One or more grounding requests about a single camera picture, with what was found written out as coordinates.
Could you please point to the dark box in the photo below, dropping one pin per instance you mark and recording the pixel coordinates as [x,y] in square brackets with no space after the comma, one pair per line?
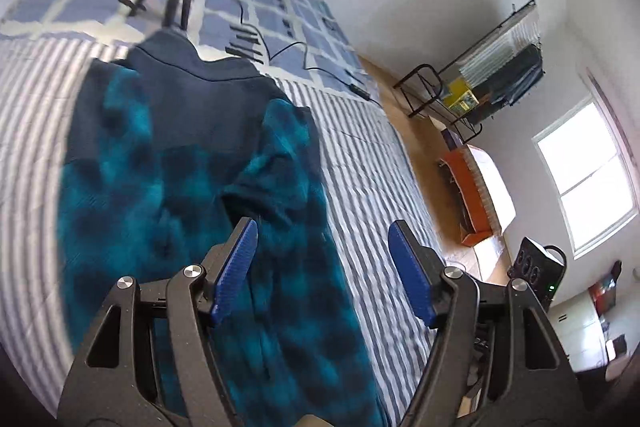
[452,140]

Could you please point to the striped hanging cloth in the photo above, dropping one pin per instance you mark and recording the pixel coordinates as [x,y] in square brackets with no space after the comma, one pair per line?
[500,49]

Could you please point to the blue white striped blanket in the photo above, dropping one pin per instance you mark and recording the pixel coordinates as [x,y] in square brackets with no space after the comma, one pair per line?
[360,187]

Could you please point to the black clothes rack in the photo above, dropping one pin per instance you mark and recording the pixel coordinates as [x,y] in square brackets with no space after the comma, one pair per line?
[471,130]

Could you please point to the teal plaid fleece garment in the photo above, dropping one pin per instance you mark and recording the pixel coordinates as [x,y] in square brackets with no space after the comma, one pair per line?
[175,182]

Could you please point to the dark hanging clothes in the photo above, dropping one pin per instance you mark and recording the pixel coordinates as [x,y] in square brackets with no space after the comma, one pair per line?
[520,72]

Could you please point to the yellow crate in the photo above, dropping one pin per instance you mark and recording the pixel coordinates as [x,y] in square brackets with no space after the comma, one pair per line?
[462,99]

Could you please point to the white cabinet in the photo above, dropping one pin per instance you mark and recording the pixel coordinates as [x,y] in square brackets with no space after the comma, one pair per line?
[580,332]

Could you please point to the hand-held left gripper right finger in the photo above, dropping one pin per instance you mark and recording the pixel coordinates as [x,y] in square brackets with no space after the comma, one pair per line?
[410,272]

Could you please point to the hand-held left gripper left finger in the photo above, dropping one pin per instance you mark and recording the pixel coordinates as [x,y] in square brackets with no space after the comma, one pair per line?
[235,272]

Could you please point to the orange white covered stool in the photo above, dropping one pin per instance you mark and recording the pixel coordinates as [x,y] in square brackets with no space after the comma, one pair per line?
[472,202]

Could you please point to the window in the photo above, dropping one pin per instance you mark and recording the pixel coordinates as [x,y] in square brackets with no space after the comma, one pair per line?
[575,167]

